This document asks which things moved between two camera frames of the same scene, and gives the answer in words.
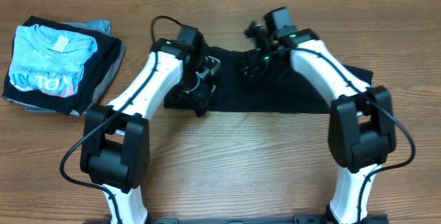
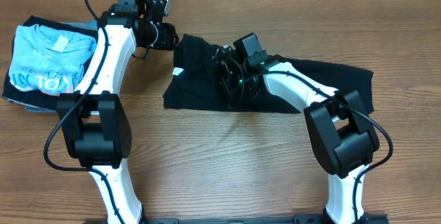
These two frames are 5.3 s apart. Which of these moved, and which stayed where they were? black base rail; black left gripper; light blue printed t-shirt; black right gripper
Moved: black left gripper; black right gripper
Stayed: black base rail; light blue printed t-shirt
